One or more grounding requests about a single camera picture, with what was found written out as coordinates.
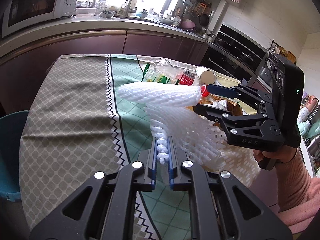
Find white tissue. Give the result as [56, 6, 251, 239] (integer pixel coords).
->
[212, 99, 237, 111]

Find white paper cup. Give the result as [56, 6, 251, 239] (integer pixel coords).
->
[200, 70, 217, 85]

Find white foam fruit net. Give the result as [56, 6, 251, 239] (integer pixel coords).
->
[118, 82, 225, 170]

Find plastic bottle red cap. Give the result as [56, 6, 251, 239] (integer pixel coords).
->
[142, 58, 209, 97]

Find pink right sleeve forearm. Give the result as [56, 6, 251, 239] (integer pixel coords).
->
[276, 152, 319, 235]

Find kitchen faucet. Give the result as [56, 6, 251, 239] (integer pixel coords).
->
[119, 0, 137, 16]

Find teal plastic trash bin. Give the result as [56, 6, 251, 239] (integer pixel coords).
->
[1, 111, 29, 203]

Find dark purple kitchen cabinets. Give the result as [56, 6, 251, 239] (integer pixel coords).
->
[1, 30, 208, 115]

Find right hand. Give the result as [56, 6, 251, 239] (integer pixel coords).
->
[253, 145, 297, 163]

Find copper foil snack bag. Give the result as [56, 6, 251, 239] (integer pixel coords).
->
[199, 94, 257, 115]

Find black built-in oven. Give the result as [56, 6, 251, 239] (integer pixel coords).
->
[201, 23, 267, 85]

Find black frying pan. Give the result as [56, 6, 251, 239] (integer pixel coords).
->
[199, 11, 209, 27]

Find patterned tablecloth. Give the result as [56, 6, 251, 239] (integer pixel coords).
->
[20, 54, 261, 239]

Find pink bowl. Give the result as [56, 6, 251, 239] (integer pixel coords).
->
[180, 19, 195, 29]

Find small patterned bowl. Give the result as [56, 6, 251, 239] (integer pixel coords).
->
[101, 10, 117, 18]

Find glass electric kettle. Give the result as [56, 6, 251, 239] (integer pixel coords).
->
[75, 0, 96, 8]

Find white microwave oven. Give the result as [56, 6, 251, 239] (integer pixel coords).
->
[1, 0, 76, 37]

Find black camera box right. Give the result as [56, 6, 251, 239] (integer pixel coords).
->
[265, 52, 304, 148]

